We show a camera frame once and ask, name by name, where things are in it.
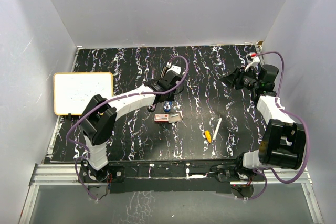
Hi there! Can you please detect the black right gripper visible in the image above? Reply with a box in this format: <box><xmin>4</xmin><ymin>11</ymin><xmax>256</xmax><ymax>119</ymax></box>
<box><xmin>220</xmin><ymin>65</ymin><xmax>260</xmax><ymax>91</ymax></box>

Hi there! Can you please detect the grey staple box tray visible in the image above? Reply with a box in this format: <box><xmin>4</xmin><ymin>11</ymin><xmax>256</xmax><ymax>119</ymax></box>
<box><xmin>169</xmin><ymin>112</ymin><xmax>183</xmax><ymax>123</ymax></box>

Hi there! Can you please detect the red staple box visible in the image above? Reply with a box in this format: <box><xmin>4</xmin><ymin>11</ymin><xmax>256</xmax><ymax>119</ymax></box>
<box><xmin>154</xmin><ymin>114</ymin><xmax>169</xmax><ymax>123</ymax></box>

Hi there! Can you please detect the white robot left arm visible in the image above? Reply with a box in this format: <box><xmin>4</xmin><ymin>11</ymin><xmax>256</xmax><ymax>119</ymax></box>
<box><xmin>80</xmin><ymin>70</ymin><xmax>185</xmax><ymax>182</ymax></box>

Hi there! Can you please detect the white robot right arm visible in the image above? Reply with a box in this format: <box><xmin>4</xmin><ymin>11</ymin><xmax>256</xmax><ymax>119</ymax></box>
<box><xmin>220</xmin><ymin>64</ymin><xmax>306</xmax><ymax>180</ymax></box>

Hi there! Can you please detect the white pen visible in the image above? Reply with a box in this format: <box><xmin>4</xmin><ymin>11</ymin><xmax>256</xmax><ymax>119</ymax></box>
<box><xmin>213</xmin><ymin>118</ymin><xmax>222</xmax><ymax>141</ymax></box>

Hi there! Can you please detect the yellow cap marker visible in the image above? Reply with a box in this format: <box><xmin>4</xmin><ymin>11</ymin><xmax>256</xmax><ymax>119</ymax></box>
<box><xmin>204</xmin><ymin>130</ymin><xmax>212</xmax><ymax>144</ymax></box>

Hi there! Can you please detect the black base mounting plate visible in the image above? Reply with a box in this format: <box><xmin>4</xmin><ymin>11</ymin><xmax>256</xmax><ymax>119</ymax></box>
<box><xmin>79</xmin><ymin>159</ymin><xmax>264</xmax><ymax>194</ymax></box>

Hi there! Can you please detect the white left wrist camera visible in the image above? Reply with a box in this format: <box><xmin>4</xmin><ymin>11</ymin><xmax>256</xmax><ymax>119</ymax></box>
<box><xmin>165</xmin><ymin>63</ymin><xmax>181</xmax><ymax>75</ymax></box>

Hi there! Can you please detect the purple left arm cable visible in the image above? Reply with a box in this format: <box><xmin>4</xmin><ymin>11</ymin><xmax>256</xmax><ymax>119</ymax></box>
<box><xmin>66</xmin><ymin>55</ymin><xmax>189</xmax><ymax>201</ymax></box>

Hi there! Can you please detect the white board with wooden frame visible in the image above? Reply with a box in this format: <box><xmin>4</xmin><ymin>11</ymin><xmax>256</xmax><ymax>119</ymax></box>
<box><xmin>53</xmin><ymin>72</ymin><xmax>113</xmax><ymax>115</ymax></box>

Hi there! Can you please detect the aluminium frame rail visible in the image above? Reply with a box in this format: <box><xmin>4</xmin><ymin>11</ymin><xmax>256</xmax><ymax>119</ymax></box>
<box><xmin>19</xmin><ymin>162</ymin><xmax>324</xmax><ymax>223</ymax></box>

